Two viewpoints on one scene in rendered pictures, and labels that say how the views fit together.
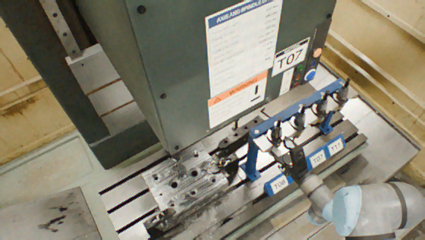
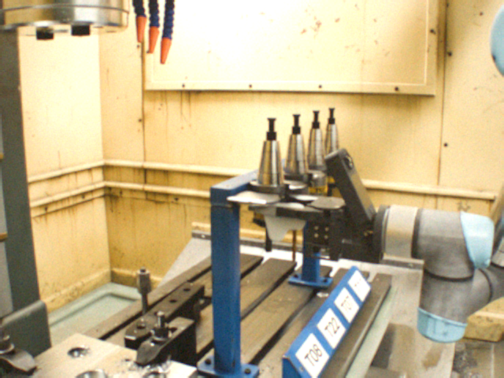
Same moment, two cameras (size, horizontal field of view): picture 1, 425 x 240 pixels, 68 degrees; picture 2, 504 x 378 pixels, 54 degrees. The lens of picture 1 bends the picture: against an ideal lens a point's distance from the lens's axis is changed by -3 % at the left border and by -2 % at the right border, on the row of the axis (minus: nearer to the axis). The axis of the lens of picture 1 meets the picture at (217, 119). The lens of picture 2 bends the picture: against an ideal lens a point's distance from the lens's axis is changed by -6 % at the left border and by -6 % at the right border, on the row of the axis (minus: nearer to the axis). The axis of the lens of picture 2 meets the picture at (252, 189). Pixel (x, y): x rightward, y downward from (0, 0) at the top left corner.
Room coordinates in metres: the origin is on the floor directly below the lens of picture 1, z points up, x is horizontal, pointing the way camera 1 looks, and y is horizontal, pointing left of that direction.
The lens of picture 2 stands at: (-0.02, 0.27, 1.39)
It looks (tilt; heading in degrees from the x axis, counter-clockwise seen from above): 12 degrees down; 325
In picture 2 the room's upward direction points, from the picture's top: straight up
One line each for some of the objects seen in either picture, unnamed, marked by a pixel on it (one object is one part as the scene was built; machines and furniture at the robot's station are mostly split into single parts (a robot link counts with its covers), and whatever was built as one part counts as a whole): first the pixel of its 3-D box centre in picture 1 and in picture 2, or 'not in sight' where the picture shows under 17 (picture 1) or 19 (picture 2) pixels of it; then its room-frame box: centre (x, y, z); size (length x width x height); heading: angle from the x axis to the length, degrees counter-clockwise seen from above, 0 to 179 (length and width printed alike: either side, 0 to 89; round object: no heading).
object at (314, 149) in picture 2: (322, 103); (315, 146); (0.73, -0.40, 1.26); 0.04 x 0.04 x 0.07
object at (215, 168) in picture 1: (225, 165); (165, 355); (0.63, -0.02, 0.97); 0.13 x 0.03 x 0.15; 121
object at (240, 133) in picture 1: (240, 135); (166, 322); (0.81, -0.11, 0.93); 0.26 x 0.05 x 0.06; 126
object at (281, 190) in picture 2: (275, 136); (269, 190); (0.62, -0.21, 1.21); 0.06 x 0.06 x 0.03
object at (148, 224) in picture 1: (160, 220); not in sight; (0.41, 0.24, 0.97); 0.13 x 0.03 x 0.15; 121
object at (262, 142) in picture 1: (263, 144); (257, 198); (0.59, -0.16, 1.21); 0.07 x 0.05 x 0.01; 31
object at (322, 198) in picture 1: (325, 203); (453, 240); (0.38, -0.35, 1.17); 0.11 x 0.08 x 0.09; 30
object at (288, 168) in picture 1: (295, 168); (346, 228); (0.51, -0.27, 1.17); 0.12 x 0.08 x 0.09; 30
